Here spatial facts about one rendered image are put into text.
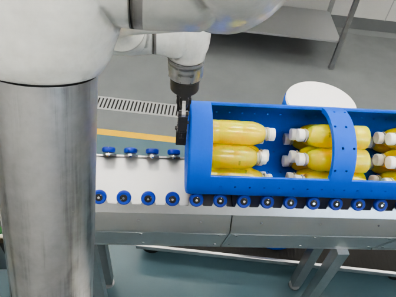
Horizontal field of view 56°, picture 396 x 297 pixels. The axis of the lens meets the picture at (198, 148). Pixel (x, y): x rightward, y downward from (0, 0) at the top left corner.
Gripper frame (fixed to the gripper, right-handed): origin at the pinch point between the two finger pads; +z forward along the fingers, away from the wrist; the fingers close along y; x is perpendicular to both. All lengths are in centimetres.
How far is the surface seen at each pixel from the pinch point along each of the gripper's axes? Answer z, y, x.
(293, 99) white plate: 12, -36, 44
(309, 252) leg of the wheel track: 79, -8, 64
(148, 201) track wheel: 20.1, 9.5, -9.1
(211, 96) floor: 116, -173, 29
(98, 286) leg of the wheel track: 84, 8, -31
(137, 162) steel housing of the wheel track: 23.4, -9.7, -14.2
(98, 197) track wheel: 19.2, 9.1, -24.3
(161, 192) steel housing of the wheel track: 23.4, 3.3, -5.2
